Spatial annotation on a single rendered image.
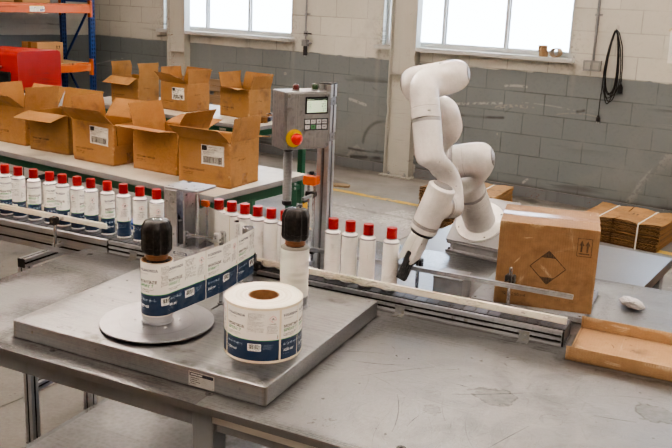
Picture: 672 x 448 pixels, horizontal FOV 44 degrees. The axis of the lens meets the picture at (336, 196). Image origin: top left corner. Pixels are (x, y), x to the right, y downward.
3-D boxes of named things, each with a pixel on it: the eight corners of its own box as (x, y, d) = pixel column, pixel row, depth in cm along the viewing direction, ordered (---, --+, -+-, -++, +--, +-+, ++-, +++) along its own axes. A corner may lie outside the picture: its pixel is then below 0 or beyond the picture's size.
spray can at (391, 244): (377, 290, 260) (381, 228, 255) (384, 285, 264) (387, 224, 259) (393, 293, 257) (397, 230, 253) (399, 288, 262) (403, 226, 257)
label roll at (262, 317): (208, 352, 209) (208, 298, 206) (251, 326, 227) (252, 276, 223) (275, 370, 201) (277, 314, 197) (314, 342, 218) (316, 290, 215)
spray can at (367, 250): (354, 286, 263) (357, 224, 258) (361, 281, 267) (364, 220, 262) (369, 289, 260) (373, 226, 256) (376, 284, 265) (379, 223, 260)
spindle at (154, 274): (133, 321, 224) (132, 219, 217) (154, 311, 232) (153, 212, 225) (160, 328, 220) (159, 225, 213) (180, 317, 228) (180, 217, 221)
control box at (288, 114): (271, 145, 275) (272, 88, 270) (316, 143, 283) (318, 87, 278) (284, 151, 266) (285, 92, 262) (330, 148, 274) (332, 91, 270)
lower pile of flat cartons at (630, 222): (575, 237, 662) (577, 211, 657) (598, 224, 704) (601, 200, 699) (657, 254, 624) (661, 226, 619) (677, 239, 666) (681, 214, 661)
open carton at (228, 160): (162, 183, 440) (162, 113, 432) (219, 168, 484) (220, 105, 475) (221, 193, 422) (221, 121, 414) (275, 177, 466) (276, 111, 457)
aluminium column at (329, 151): (312, 275, 286) (319, 82, 271) (318, 272, 290) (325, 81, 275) (323, 278, 285) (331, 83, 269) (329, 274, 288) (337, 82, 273)
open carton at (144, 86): (100, 102, 752) (99, 61, 743) (140, 98, 795) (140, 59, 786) (129, 106, 734) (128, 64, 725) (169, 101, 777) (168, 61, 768)
